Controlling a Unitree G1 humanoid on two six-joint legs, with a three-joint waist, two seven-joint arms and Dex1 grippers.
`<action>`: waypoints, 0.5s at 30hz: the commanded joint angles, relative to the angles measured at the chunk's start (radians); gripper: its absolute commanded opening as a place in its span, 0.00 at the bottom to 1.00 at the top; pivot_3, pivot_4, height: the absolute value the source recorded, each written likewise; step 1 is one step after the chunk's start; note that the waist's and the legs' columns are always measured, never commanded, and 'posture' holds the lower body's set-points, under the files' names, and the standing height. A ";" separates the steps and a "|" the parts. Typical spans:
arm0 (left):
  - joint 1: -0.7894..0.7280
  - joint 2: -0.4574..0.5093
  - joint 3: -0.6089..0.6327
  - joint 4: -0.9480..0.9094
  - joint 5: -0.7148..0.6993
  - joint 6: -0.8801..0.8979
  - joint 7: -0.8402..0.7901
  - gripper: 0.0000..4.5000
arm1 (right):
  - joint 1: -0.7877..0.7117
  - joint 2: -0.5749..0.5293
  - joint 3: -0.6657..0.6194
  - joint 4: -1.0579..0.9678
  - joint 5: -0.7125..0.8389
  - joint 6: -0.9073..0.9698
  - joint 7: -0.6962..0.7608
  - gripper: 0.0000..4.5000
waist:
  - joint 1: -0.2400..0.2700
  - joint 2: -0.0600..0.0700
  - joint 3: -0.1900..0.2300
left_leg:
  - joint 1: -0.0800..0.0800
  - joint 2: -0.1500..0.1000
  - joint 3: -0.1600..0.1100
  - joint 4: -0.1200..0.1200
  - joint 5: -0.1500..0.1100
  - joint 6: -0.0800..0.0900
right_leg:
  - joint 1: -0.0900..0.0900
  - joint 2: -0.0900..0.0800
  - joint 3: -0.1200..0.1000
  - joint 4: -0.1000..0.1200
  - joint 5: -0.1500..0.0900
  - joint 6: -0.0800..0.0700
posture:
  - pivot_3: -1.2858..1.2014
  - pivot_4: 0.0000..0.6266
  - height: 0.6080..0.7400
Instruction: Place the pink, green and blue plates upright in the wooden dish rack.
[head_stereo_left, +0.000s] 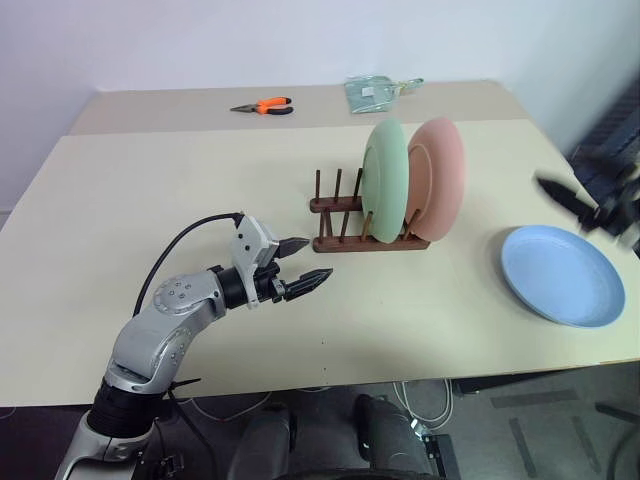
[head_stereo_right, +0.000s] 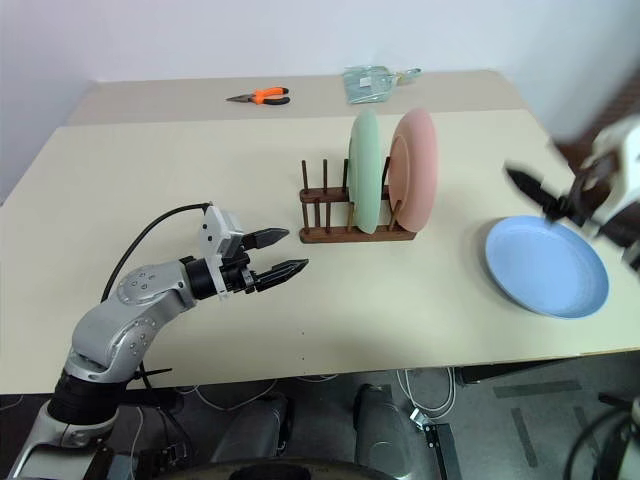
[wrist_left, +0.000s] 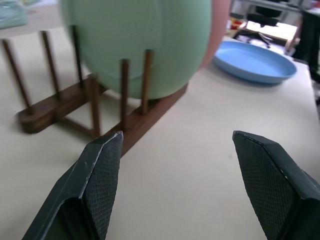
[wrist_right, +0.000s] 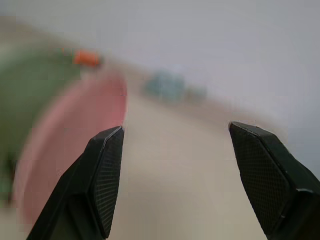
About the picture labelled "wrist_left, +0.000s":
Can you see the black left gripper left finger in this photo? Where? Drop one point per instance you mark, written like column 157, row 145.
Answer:
column 82, row 190

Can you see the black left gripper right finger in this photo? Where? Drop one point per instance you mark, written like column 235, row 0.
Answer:
column 277, row 185

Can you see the wooden dish rack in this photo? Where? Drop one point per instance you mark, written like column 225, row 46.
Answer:
column 75, row 105

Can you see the blue plate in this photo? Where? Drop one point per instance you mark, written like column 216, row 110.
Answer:
column 252, row 62

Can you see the wooden side table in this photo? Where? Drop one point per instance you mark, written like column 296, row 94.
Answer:
column 272, row 31

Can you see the green plate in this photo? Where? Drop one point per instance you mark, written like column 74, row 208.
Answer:
column 140, row 45

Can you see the pink plate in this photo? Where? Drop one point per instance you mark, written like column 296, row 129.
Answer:
column 216, row 32

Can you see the light green cloth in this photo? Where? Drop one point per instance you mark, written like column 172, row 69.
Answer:
column 11, row 13

